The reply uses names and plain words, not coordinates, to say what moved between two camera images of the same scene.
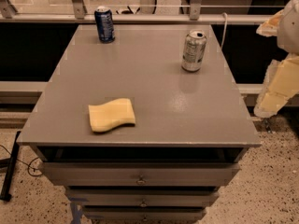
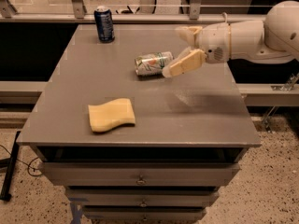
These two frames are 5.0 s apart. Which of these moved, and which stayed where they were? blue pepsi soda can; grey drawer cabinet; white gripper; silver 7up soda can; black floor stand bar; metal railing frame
Moved: silver 7up soda can; white gripper
Stayed: black floor stand bar; blue pepsi soda can; metal railing frame; grey drawer cabinet
